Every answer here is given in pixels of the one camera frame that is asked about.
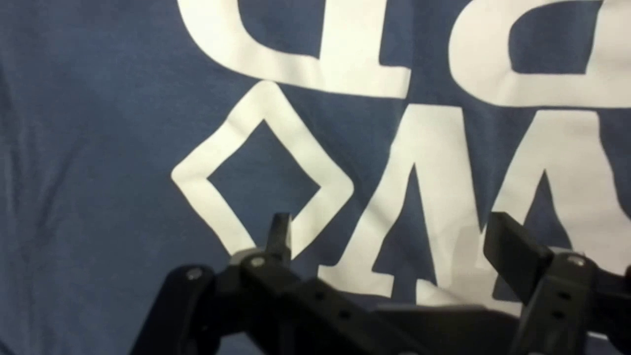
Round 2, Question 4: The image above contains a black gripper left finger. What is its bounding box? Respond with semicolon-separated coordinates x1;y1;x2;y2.
127;210;421;355

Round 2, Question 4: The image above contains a blue printed T-shirt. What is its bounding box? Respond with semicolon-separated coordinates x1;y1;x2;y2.
0;0;631;355

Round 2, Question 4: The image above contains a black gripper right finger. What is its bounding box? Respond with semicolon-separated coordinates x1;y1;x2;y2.
482;212;631;355

